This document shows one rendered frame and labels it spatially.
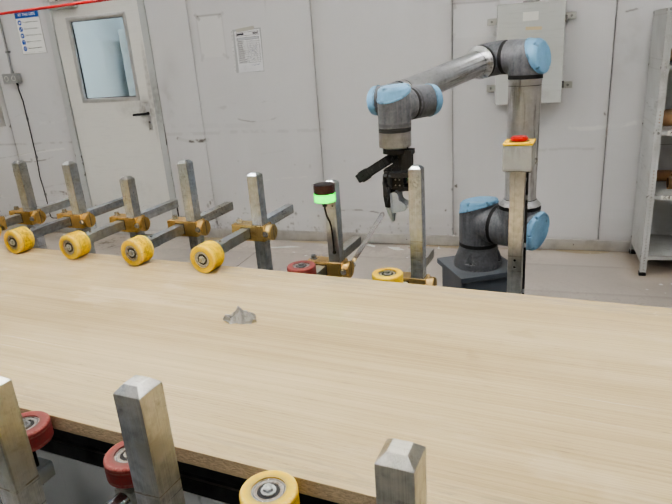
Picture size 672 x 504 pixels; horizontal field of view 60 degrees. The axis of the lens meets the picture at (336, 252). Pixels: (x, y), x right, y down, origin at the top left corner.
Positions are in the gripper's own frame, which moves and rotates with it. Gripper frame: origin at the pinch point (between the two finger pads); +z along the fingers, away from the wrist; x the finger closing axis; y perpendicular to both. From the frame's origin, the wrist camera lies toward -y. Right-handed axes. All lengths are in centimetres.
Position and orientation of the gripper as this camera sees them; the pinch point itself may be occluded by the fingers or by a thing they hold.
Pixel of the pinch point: (390, 216)
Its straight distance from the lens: 171.2
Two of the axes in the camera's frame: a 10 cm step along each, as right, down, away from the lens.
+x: 4.0, -3.3, 8.6
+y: 9.2, 0.7, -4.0
